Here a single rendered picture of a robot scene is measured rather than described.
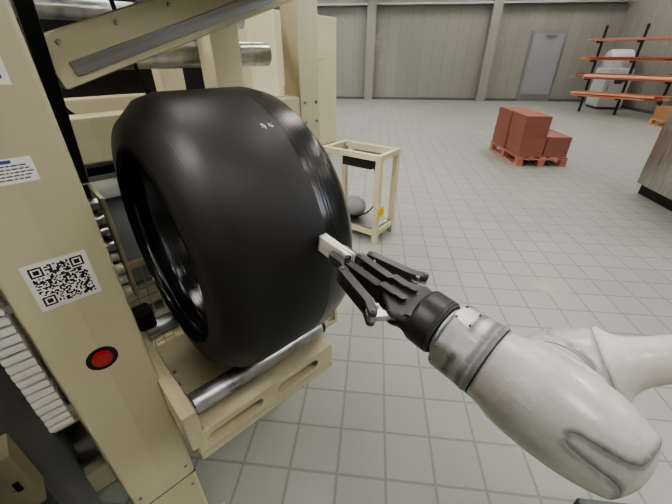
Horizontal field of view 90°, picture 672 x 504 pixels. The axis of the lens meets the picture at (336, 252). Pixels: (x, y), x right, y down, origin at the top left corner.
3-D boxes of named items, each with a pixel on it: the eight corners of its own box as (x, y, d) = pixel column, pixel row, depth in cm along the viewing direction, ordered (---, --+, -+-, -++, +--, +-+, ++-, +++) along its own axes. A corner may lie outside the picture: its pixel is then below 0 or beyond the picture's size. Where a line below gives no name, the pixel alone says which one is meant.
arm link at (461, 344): (483, 358, 34) (433, 322, 37) (455, 405, 39) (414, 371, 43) (519, 316, 39) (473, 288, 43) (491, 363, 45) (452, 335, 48)
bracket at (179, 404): (192, 452, 64) (180, 421, 59) (129, 340, 89) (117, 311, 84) (209, 440, 66) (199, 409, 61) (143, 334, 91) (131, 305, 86)
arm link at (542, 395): (450, 410, 36) (480, 382, 47) (613, 551, 28) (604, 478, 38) (505, 328, 34) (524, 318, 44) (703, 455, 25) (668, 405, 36)
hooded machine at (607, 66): (621, 109, 1048) (645, 49, 966) (596, 109, 1055) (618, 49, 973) (605, 106, 1119) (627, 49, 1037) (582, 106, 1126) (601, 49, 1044)
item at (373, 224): (375, 244, 308) (381, 156, 267) (323, 227, 338) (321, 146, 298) (393, 230, 332) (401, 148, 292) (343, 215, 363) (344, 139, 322)
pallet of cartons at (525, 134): (536, 149, 617) (549, 106, 580) (567, 168, 515) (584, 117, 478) (488, 147, 625) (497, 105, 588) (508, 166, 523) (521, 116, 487)
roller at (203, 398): (194, 422, 66) (189, 409, 64) (184, 406, 69) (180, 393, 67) (326, 335, 87) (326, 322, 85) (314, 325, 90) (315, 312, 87)
